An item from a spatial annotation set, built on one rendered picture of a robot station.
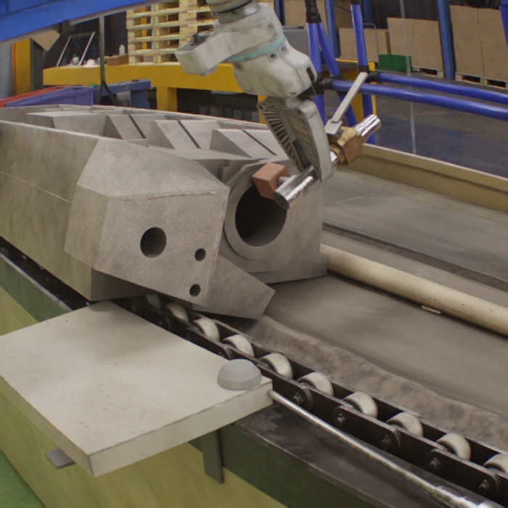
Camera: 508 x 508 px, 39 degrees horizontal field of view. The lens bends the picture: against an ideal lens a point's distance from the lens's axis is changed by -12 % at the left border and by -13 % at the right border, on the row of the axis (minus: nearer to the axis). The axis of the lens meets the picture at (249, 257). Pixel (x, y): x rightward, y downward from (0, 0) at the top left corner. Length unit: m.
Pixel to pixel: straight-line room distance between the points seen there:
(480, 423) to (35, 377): 0.47
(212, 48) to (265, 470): 0.44
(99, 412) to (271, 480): 0.17
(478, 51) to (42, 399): 10.78
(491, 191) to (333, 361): 0.69
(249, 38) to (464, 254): 0.56
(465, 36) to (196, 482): 10.81
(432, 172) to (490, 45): 9.62
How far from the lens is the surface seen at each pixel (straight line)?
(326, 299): 1.06
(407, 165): 1.63
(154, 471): 0.97
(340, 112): 0.99
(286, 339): 0.96
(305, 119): 0.90
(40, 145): 1.09
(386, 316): 1.00
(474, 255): 1.23
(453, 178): 1.55
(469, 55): 11.43
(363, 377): 0.86
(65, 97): 2.75
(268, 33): 0.85
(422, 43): 12.06
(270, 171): 0.99
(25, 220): 1.15
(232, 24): 0.86
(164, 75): 7.19
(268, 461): 0.71
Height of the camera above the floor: 1.15
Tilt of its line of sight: 19 degrees down
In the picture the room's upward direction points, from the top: 3 degrees counter-clockwise
